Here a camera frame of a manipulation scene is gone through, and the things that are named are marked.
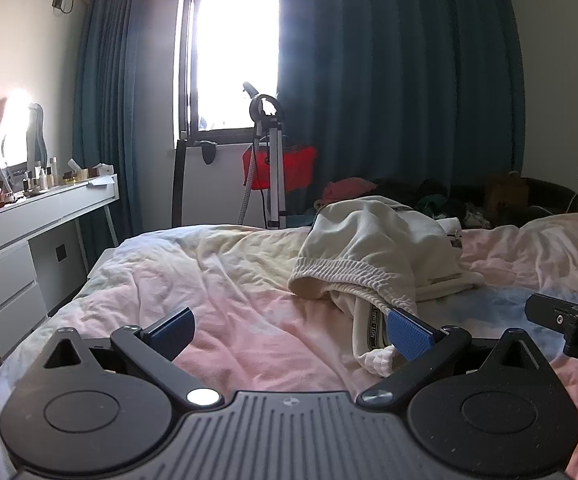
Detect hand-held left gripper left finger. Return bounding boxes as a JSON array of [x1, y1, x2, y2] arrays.
[[43, 306, 222, 407]]

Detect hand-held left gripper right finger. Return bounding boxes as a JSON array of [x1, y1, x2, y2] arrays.
[[356, 306, 552, 407]]

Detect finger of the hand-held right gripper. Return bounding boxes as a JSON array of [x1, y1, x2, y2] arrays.
[[525, 292, 578, 333]]

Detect white pants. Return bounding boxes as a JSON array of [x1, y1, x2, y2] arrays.
[[289, 195, 486, 379]]

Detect dark clothes pile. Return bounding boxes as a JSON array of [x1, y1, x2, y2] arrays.
[[379, 177, 490, 227]]

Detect pastel bed blanket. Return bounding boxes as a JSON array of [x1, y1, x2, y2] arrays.
[[0, 212, 578, 480]]

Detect dark bedside furniture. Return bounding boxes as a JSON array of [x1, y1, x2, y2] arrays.
[[519, 177, 578, 217]]

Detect brown cardboard box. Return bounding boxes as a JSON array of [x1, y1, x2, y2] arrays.
[[484, 172, 530, 212]]

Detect white tissue box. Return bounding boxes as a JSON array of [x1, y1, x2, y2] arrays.
[[88, 162, 118, 189]]

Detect white vanity desk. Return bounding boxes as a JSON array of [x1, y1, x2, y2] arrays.
[[0, 174, 120, 361]]

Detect garment steamer stand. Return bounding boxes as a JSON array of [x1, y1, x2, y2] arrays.
[[238, 81, 288, 231]]

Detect row of cosmetic bottles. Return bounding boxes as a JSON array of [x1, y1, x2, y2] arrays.
[[0, 155, 92, 197]]

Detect teal curtain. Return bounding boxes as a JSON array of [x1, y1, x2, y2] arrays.
[[71, 0, 192, 248], [276, 0, 528, 217]]

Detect lit vanity mirror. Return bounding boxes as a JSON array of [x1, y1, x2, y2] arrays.
[[0, 89, 50, 182]]

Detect dark framed window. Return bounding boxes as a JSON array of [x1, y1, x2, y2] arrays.
[[174, 0, 282, 147]]

